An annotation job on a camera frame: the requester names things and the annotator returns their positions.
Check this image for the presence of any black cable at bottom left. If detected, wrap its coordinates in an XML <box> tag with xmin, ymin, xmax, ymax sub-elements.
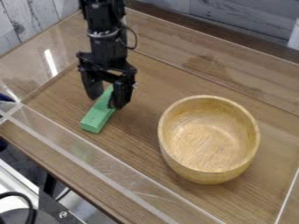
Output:
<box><xmin>0</xmin><ymin>191</ymin><xmax>37</xmax><ymax>224</ymax></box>

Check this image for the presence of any black metal bracket with screw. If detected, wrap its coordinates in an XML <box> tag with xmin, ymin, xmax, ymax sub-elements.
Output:
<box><xmin>35</xmin><ymin>191</ymin><xmax>87</xmax><ymax>224</ymax></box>

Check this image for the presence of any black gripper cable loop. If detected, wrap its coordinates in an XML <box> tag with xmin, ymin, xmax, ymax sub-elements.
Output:
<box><xmin>116</xmin><ymin>24</ymin><xmax>139</xmax><ymax>51</ymax></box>

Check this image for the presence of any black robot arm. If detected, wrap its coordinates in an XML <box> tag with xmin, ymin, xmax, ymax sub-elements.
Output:
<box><xmin>76</xmin><ymin>0</ymin><xmax>136</xmax><ymax>109</ymax></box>

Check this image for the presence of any clear acrylic tray wall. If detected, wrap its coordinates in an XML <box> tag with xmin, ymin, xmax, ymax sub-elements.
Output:
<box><xmin>0</xmin><ymin>5</ymin><xmax>299</xmax><ymax>224</ymax></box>

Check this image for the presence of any green rectangular block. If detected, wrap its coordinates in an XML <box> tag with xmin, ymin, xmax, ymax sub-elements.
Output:
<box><xmin>80</xmin><ymin>85</ymin><xmax>116</xmax><ymax>134</ymax></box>

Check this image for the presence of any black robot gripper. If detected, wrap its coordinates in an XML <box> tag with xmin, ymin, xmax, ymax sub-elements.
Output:
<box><xmin>76</xmin><ymin>29</ymin><xmax>136</xmax><ymax>109</ymax></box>

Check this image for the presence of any blue object at left edge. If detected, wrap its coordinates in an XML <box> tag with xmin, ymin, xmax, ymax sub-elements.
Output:
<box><xmin>0</xmin><ymin>92</ymin><xmax>15</xmax><ymax>152</ymax></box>

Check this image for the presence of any brown wooden bowl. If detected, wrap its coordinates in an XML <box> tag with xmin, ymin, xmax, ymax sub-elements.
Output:
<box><xmin>158</xmin><ymin>95</ymin><xmax>262</xmax><ymax>185</ymax></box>

